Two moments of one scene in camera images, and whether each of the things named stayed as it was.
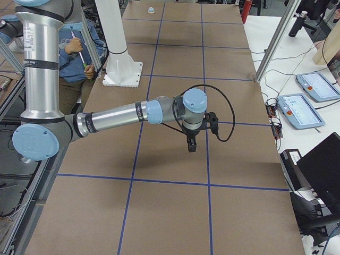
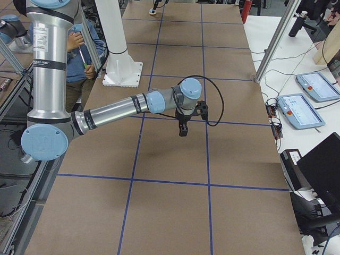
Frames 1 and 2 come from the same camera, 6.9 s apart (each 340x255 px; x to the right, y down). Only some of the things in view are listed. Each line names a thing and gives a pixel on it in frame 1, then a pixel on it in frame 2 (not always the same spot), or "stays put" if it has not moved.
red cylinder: x=246 y=10 stays put
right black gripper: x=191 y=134 → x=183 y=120
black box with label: x=294 y=176 stays put
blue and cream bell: x=151 y=10 stays put
